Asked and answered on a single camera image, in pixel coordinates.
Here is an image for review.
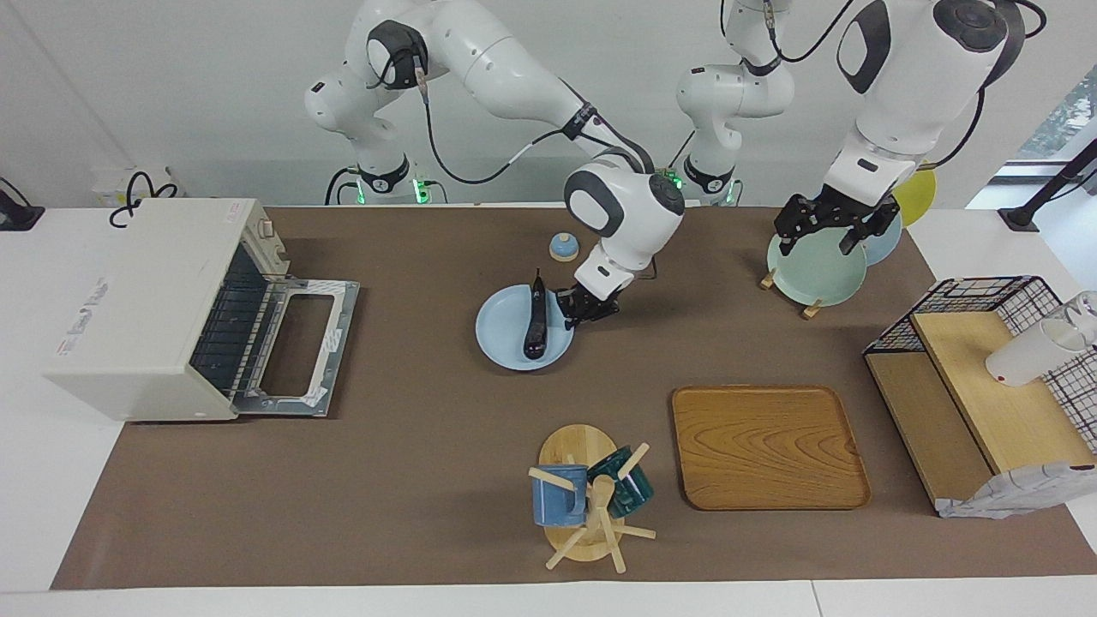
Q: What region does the black oven power cord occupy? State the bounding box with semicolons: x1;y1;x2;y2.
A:
108;170;181;229

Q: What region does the blue mug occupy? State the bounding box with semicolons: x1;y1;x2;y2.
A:
531;464;590;528

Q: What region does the cream toaster oven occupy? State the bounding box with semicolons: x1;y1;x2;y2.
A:
43;199;297;422

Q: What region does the wooden serving tray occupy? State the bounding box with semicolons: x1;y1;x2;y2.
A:
671;385;872;512

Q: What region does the dark green mug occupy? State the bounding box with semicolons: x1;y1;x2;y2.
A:
587;446;656;518

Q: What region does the black wire basket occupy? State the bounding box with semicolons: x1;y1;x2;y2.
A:
863;275;1097;455

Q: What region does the black table clamp mount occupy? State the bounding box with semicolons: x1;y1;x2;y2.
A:
998;137;1097;232

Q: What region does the black desk bracket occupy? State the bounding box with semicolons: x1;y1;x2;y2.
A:
0;177;45;231

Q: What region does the oven glass door with handle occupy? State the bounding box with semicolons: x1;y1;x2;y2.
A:
230;276;361;418

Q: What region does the dark purple eggplant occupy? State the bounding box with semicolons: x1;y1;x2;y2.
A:
523;268;551;360

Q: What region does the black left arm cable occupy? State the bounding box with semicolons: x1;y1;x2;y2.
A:
767;0;986;171

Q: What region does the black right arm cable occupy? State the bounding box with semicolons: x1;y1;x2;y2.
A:
416;51;656;186

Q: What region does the clear glass cup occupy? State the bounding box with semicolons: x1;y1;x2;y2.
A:
1063;291;1097;348

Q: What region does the yellow plate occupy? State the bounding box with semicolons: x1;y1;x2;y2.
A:
891;169;937;228

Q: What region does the white cup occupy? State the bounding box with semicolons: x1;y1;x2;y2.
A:
985;317;1089;387

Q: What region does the wire and wood shelf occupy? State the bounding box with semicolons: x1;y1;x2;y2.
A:
864;310;1097;515

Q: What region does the wooden mug tree stand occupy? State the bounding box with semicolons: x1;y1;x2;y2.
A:
528;423;657;574

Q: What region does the light blue plate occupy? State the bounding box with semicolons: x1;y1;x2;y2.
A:
476;284;575;372

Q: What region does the pale blue racked plate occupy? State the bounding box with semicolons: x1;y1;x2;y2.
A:
860;214;903;267

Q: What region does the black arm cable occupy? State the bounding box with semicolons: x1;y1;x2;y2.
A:
767;0;986;171
416;51;656;186

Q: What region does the pale green plate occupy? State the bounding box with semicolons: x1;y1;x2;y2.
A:
766;227;868;308

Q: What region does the grey white cloth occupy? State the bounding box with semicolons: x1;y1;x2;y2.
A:
936;460;1097;520

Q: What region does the brown table mat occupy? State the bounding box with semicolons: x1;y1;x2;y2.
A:
50;206;1097;590

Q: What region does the wooden plate rack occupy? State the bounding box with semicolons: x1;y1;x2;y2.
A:
759;268;824;320

